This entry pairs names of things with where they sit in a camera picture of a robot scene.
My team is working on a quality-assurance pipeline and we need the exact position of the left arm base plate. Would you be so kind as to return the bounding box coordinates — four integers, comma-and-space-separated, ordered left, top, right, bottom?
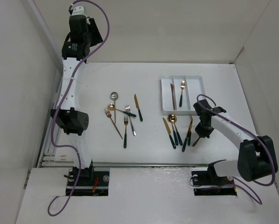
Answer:
72, 167, 110, 196

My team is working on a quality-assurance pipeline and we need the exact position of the silver fork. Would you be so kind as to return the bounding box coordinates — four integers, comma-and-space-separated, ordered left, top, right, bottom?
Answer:
125, 105, 136, 136

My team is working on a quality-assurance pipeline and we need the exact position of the gold fork green handle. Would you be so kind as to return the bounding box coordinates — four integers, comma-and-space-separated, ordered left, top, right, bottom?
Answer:
187, 115, 193, 146
179, 80, 185, 107
124, 115, 128, 148

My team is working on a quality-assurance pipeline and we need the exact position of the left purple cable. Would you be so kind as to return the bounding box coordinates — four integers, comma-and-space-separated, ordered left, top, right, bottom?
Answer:
47, 0, 111, 217

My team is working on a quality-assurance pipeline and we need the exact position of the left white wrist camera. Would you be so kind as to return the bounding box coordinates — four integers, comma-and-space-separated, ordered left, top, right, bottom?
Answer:
71, 5, 86, 16

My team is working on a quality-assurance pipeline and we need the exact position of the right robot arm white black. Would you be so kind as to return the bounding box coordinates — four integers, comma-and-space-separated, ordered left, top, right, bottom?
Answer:
194, 99, 278, 186

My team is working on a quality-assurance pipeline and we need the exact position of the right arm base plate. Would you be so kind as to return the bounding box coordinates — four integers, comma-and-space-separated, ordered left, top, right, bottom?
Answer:
190, 170, 237, 196

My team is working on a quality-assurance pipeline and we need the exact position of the aluminium rail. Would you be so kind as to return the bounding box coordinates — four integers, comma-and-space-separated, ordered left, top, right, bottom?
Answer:
35, 70, 76, 168

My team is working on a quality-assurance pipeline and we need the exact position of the silver round spoon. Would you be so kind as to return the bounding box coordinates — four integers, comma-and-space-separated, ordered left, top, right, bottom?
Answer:
110, 91, 119, 122

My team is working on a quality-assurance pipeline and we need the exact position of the white cutlery tray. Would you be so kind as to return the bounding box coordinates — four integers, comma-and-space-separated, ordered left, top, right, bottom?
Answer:
161, 76, 205, 116

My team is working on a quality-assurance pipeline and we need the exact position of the rose gold knife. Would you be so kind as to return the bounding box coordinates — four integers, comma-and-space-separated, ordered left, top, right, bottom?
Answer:
170, 84, 177, 111

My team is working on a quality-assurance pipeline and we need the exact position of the gold knife green handle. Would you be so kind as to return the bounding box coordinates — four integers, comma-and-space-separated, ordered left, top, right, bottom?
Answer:
162, 118, 176, 149
134, 94, 143, 122
181, 121, 193, 152

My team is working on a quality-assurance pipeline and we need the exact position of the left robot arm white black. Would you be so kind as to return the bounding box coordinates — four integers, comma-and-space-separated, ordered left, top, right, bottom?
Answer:
50, 14, 103, 185

